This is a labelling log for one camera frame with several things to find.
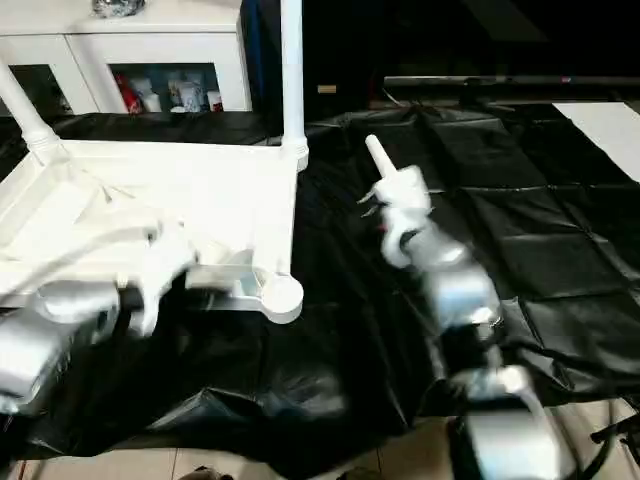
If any white plastic table top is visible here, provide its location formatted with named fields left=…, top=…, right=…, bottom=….
left=0, top=137, right=310, bottom=327

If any white plastic table leg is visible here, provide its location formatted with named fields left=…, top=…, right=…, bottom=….
left=279, top=0, right=310, bottom=172
left=0, top=59, right=61, bottom=164
left=364, top=133, right=397, bottom=177

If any dark robot foot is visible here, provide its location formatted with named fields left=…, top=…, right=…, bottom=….
left=179, top=464, right=232, bottom=480

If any red packet behind glass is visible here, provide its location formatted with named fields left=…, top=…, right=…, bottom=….
left=115, top=74, right=144, bottom=114

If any white glass-door cabinet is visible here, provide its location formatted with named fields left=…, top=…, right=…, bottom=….
left=0, top=14, right=254, bottom=116

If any black work mat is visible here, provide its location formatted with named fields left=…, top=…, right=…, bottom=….
left=0, top=102, right=640, bottom=480

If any patterned bowl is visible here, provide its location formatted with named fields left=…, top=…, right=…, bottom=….
left=91, top=0, right=148, bottom=21

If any long black bar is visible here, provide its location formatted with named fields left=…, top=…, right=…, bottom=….
left=383, top=74, right=640, bottom=92

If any black tripod leg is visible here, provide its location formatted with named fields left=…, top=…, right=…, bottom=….
left=589, top=418, right=640, bottom=447

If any flat white sheet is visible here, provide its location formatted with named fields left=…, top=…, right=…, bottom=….
left=551, top=101, right=640, bottom=179

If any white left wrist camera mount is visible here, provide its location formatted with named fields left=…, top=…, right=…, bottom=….
left=117, top=219, right=202, bottom=337

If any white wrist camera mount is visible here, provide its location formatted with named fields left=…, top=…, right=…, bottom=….
left=369, top=163, right=437, bottom=270
left=117, top=219, right=202, bottom=337

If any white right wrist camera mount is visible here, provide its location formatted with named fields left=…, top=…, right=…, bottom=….
left=369, top=163, right=437, bottom=270

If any dark blue upright post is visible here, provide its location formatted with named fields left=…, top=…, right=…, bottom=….
left=247, top=0, right=272, bottom=114

